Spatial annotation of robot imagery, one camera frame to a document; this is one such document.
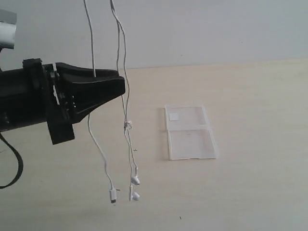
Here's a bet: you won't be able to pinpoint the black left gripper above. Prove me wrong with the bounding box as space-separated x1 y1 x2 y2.
23 59 125 145

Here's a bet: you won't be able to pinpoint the white wired earphones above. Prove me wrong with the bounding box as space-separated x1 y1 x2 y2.
87 0 140 204

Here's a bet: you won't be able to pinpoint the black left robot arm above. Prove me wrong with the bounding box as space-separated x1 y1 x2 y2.
0 59 126 144

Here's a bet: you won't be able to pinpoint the clear plastic hinged case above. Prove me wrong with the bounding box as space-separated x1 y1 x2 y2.
160 104 219 161

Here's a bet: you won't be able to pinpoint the black left camera cable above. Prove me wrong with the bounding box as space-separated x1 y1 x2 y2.
0 132 24 189

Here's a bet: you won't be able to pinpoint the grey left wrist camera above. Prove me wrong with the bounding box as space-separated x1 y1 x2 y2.
0 9 17 50

